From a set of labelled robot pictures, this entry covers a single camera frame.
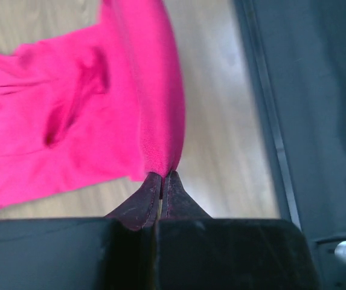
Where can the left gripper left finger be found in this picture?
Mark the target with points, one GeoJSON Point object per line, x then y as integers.
{"type": "Point", "coordinates": [109, 252]}

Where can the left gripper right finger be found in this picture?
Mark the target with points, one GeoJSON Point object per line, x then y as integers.
{"type": "Point", "coordinates": [196, 251]}

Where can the magenta t shirt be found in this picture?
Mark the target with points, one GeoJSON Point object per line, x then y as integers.
{"type": "Point", "coordinates": [96, 104]}

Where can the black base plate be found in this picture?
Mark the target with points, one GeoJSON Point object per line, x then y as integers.
{"type": "Point", "coordinates": [296, 55]}

